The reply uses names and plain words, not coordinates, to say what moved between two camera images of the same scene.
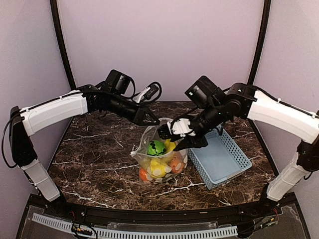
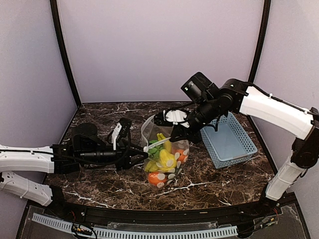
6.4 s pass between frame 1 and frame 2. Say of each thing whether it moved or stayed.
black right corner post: stayed
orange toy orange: moved
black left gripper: moved
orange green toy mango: moved
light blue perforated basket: moved
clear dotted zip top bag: moved
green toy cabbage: moved
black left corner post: stayed
